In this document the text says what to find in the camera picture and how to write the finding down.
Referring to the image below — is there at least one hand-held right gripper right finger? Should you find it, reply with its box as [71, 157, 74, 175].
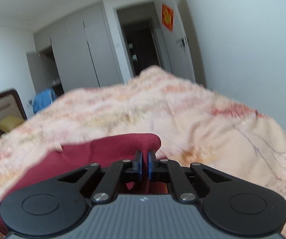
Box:
[148, 150, 233, 203]

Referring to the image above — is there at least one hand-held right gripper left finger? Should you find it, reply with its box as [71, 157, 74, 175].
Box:
[58, 150, 143, 203]

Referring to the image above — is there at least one dark red garment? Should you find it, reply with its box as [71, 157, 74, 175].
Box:
[0, 133, 169, 237]

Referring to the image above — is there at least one floral pink blanket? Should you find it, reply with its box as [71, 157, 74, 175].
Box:
[0, 65, 286, 239]

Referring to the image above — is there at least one blue cloth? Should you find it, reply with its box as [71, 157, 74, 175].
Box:
[32, 87, 58, 114]

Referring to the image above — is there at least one white room door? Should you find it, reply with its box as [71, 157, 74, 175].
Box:
[154, 0, 203, 83]

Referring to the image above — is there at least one grey built-in wardrobe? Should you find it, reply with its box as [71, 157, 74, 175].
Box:
[26, 1, 124, 95]

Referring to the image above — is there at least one yellow pillow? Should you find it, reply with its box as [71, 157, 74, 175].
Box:
[0, 116, 25, 134]

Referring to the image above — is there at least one red door decoration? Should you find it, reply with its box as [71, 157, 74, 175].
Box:
[161, 3, 175, 32]

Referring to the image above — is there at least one padded bed headboard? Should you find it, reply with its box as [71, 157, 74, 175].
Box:
[0, 89, 28, 144]

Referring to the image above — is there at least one metal door handle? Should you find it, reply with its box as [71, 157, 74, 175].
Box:
[176, 37, 189, 48]

